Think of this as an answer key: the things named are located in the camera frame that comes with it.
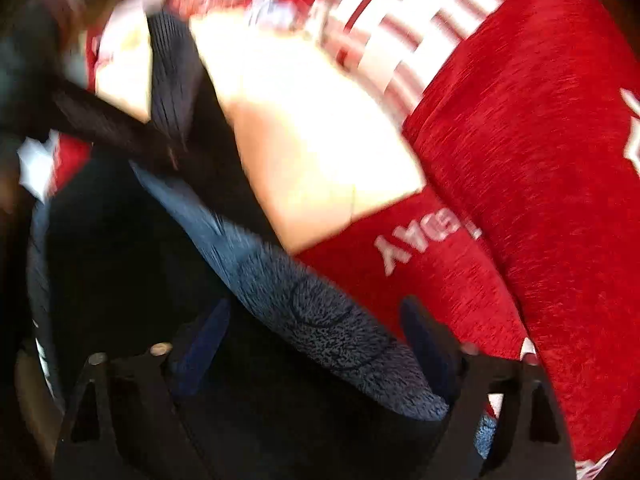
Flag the black pants grey patterned waistband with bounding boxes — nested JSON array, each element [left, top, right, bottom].
[[29, 12, 449, 479]]

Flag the white bed sheet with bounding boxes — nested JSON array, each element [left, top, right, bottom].
[[94, 8, 426, 256]]

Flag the red blanket white characters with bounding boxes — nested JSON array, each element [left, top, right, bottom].
[[49, 0, 640, 466]]

